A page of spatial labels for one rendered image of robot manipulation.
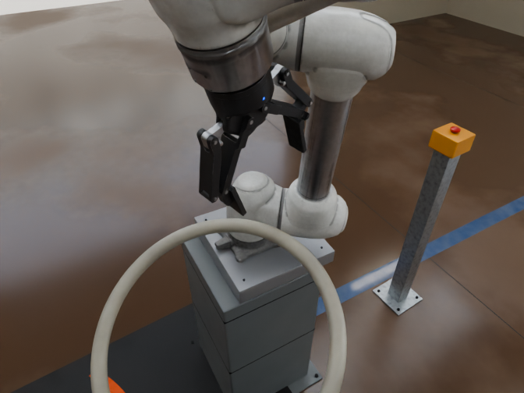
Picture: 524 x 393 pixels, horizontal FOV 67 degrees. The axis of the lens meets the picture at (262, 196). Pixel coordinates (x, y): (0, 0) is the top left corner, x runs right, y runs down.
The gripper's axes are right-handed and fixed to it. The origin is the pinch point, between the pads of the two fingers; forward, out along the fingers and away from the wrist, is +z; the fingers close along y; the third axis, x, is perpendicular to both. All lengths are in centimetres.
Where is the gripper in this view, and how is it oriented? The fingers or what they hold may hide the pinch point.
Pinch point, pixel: (267, 173)
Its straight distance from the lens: 59.2
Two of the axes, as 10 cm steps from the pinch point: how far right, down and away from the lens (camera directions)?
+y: -6.7, 7.0, -2.7
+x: 7.2, 5.1, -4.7
